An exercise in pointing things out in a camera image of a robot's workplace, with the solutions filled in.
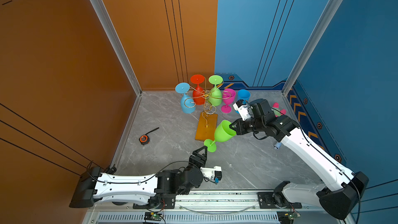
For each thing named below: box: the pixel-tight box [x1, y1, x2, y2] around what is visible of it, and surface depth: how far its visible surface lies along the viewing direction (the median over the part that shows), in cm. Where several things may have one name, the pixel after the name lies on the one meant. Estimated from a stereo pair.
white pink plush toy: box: [271, 102, 287, 118], surface depth 105 cm
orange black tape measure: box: [138, 127, 160, 146], surface depth 93 cm
